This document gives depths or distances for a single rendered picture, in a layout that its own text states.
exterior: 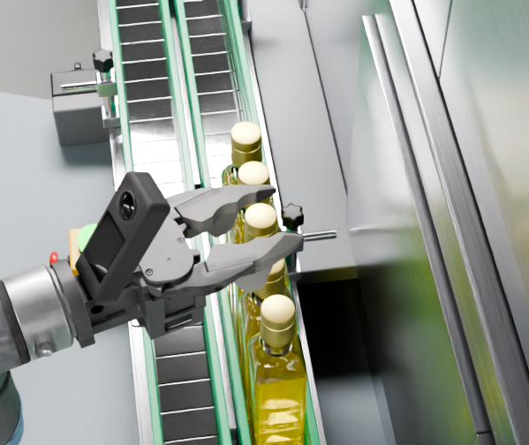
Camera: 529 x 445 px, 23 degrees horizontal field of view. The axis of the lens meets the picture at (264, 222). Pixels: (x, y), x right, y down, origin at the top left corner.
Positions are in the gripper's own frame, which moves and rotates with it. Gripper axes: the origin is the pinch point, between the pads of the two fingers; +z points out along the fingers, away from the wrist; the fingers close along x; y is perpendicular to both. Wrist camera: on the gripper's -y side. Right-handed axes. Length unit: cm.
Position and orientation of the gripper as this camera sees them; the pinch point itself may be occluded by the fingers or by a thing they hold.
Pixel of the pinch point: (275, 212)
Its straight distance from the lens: 113.5
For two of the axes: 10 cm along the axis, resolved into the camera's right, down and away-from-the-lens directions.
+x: 4.1, 7.3, -5.5
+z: 9.1, -3.3, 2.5
